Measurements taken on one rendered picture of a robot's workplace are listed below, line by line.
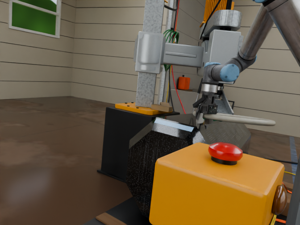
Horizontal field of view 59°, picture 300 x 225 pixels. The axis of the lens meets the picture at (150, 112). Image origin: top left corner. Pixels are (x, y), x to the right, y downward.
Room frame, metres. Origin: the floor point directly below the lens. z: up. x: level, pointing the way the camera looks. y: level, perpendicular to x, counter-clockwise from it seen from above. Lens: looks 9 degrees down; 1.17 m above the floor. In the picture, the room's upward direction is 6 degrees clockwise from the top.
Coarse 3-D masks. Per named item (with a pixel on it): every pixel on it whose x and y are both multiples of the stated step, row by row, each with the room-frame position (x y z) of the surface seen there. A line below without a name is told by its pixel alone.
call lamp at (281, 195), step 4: (276, 188) 0.26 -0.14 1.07; (280, 188) 0.26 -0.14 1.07; (284, 188) 0.26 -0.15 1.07; (276, 192) 0.26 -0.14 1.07; (280, 192) 0.26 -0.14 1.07; (284, 192) 0.26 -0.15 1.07; (276, 196) 0.26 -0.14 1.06; (280, 196) 0.26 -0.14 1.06; (284, 196) 0.26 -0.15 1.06; (276, 200) 0.25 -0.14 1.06; (280, 200) 0.25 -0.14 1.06; (284, 200) 0.26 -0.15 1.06; (272, 204) 0.26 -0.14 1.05; (276, 204) 0.25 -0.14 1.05; (280, 204) 0.25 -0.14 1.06; (284, 204) 0.26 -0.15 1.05; (272, 208) 0.26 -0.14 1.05; (276, 208) 0.25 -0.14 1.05; (280, 208) 0.25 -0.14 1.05; (284, 208) 0.26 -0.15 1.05; (272, 212) 0.26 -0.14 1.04; (276, 212) 0.25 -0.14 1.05; (280, 212) 0.26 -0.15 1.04
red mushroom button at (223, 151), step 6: (216, 144) 0.30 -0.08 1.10; (222, 144) 0.30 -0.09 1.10; (228, 144) 0.30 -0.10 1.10; (210, 150) 0.30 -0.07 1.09; (216, 150) 0.29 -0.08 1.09; (222, 150) 0.29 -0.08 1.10; (228, 150) 0.29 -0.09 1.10; (234, 150) 0.29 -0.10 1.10; (240, 150) 0.29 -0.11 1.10; (216, 156) 0.29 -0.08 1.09; (222, 156) 0.28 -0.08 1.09; (228, 156) 0.28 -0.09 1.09; (234, 156) 0.28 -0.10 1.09; (240, 156) 0.29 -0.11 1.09
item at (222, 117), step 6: (204, 114) 1.50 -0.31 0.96; (210, 114) 1.47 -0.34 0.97; (216, 114) 1.84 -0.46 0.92; (222, 114) 1.85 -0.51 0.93; (228, 114) 1.85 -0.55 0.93; (222, 120) 1.42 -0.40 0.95; (228, 120) 1.41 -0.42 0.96; (234, 120) 1.40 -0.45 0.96; (240, 120) 1.39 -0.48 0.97; (246, 120) 1.39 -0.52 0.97; (252, 120) 1.40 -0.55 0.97; (258, 120) 1.41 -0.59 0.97; (264, 120) 1.67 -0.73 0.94; (270, 120) 1.60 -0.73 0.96
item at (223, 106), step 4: (224, 96) 2.17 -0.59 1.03; (216, 100) 2.17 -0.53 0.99; (220, 100) 2.18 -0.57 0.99; (224, 100) 2.15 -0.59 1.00; (216, 104) 2.09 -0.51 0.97; (220, 104) 2.09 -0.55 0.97; (224, 104) 2.10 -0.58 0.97; (228, 104) 1.99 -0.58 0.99; (220, 108) 2.01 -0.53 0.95; (224, 108) 2.02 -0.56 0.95; (228, 108) 1.98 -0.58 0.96; (220, 112) 1.94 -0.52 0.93; (224, 112) 1.94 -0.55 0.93; (228, 112) 1.95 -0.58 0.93; (232, 112) 1.85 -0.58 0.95
